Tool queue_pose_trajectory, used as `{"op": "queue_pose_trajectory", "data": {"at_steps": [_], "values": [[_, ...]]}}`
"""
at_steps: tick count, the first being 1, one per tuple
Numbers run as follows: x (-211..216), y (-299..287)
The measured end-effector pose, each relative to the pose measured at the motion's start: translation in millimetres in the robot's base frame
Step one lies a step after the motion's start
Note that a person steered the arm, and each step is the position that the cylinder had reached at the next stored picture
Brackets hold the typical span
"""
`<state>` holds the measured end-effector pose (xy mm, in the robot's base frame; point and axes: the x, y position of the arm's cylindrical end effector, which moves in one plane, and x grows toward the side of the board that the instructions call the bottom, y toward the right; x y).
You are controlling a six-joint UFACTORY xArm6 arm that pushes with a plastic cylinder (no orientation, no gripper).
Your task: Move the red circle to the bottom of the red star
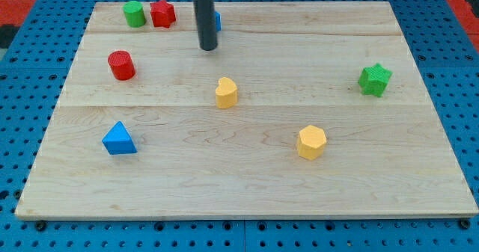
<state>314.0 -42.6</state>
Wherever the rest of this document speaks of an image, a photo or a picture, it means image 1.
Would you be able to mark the red star block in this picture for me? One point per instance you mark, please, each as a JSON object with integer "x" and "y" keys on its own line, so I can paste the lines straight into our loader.
{"x": 162, "y": 14}

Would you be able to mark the green star block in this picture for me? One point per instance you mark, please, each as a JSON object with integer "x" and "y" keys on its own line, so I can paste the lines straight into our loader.
{"x": 374, "y": 80}

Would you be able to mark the yellow heart block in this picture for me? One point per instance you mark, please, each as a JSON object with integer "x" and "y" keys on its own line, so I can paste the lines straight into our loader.
{"x": 226, "y": 93}

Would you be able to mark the light wooden board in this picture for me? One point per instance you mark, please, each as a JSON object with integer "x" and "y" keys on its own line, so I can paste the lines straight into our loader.
{"x": 295, "y": 64}

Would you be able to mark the yellow hexagon block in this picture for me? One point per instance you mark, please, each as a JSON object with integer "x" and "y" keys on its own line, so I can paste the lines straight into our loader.
{"x": 311, "y": 142}

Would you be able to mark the blue block behind rod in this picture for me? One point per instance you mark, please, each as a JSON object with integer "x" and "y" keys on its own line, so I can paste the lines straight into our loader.
{"x": 218, "y": 21}

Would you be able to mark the blue triangle block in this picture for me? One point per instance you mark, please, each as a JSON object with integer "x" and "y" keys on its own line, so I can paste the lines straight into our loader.
{"x": 118, "y": 141}

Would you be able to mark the red cylinder block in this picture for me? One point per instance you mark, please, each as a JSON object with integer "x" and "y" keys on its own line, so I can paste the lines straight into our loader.
{"x": 121, "y": 65}

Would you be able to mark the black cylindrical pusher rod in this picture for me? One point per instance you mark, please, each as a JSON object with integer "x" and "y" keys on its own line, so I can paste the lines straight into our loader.
{"x": 206, "y": 24}

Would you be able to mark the green cylinder block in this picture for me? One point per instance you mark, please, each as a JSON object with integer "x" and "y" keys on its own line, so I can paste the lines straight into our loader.
{"x": 134, "y": 14}

